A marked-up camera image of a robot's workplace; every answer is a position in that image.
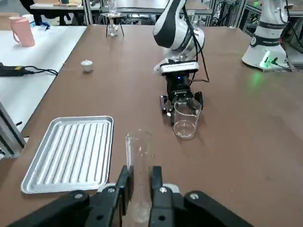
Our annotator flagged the ribbed metal tray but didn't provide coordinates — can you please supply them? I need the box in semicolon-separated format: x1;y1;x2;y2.
20;115;115;195

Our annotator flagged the glass alcohol lamp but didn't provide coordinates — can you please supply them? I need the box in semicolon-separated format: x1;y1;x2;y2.
106;23;119;38

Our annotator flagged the clear glass beaker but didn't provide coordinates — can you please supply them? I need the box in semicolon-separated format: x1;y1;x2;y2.
173;98;202;140

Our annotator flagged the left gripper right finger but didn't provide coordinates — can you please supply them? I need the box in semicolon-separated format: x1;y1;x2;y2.
148;165;255;227

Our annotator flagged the aluminium frame post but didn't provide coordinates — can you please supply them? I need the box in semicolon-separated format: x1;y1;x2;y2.
0;100;26;158
82;0;93;26

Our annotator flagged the black power strip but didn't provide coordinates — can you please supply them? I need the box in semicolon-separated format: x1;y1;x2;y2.
0;61;26;78

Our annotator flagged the clear glass test tube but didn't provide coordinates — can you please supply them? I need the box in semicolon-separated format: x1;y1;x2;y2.
125;129;154;223

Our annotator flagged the black tripod stand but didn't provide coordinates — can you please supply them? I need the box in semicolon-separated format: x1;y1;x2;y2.
99;12;125;38

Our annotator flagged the glass flask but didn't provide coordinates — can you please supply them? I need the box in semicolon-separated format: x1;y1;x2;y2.
105;0;118;15

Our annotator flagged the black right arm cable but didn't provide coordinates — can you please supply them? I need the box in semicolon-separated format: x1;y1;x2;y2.
182;0;211;83

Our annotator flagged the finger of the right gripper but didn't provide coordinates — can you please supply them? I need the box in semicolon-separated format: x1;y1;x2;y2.
192;91;205;112
160;94;176;126

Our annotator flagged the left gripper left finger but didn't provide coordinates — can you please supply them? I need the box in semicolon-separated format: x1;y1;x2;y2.
11;165;134;227

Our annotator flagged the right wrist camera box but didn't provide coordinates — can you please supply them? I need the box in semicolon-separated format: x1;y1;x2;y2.
160;60;199;77

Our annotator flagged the pink mug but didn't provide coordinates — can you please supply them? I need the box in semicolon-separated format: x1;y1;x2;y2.
9;16;36;47

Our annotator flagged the white side table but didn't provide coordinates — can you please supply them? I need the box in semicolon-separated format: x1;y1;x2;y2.
0;25;88;142

